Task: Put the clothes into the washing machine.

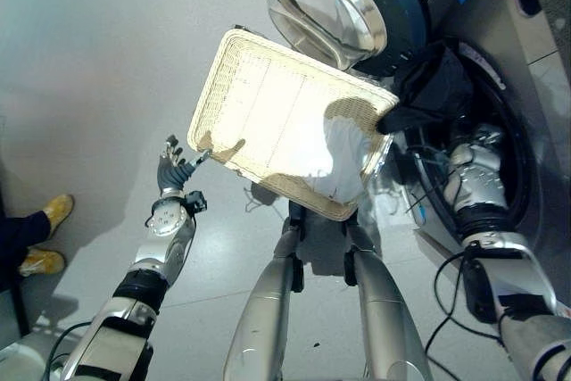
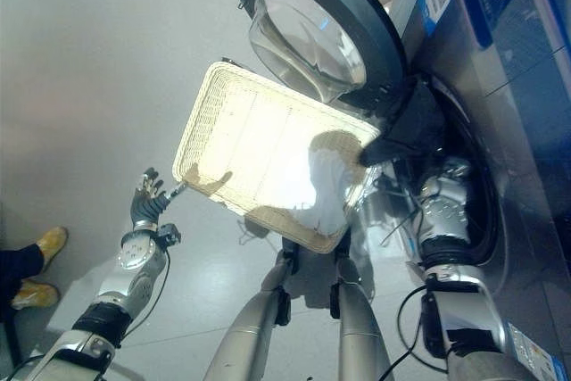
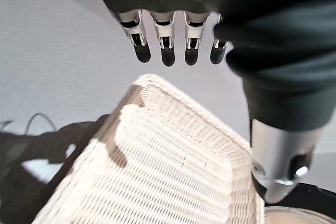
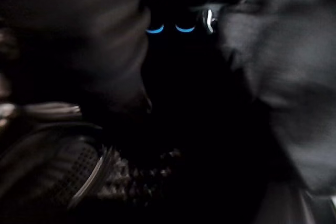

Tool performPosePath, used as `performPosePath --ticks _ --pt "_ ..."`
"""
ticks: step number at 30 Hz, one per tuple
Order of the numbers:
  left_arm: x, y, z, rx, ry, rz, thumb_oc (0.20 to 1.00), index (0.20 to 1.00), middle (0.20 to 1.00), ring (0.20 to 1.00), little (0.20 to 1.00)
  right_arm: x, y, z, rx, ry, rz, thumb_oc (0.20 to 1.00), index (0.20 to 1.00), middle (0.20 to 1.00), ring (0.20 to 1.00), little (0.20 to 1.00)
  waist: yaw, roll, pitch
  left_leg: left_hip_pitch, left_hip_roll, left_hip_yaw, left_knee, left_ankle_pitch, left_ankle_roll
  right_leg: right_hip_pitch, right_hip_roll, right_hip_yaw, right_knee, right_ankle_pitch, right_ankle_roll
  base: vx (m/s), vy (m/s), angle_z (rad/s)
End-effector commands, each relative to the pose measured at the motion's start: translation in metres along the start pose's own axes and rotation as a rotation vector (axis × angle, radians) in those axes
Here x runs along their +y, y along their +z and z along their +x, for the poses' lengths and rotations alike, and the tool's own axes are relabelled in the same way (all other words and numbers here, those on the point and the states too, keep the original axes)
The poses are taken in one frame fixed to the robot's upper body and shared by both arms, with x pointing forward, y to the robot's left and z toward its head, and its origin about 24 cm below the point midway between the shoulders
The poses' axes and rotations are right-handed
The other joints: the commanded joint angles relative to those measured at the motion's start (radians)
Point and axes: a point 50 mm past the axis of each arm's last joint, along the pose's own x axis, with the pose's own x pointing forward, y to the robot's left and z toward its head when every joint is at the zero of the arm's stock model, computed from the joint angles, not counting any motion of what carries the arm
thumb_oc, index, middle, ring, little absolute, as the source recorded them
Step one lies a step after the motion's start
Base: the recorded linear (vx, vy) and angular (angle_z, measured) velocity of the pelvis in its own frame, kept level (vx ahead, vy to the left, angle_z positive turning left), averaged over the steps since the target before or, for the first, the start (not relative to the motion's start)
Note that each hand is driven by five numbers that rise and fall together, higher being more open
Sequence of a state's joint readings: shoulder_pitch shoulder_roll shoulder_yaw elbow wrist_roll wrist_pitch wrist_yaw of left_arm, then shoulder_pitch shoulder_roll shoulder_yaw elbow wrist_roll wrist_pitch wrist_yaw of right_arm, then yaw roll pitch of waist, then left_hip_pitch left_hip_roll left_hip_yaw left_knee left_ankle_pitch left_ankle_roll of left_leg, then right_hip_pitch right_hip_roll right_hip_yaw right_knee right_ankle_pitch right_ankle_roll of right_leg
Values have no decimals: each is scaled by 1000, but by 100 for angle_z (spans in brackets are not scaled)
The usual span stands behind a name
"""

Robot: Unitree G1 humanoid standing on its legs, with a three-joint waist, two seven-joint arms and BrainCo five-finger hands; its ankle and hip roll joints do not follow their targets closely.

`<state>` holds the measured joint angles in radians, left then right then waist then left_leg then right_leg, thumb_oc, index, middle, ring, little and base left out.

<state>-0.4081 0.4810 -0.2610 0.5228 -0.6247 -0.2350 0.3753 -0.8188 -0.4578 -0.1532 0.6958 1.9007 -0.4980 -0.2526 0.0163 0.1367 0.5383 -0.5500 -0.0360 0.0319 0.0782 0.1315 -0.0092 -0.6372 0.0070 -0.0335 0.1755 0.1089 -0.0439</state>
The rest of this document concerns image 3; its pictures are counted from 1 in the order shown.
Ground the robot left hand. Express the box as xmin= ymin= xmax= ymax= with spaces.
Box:
xmin=84 ymin=0 xmax=336 ymax=205

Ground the white wicker laundry basket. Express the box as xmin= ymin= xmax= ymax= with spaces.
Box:
xmin=30 ymin=73 xmax=265 ymax=224

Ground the thin dark cable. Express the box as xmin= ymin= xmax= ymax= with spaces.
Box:
xmin=0 ymin=113 xmax=57 ymax=135

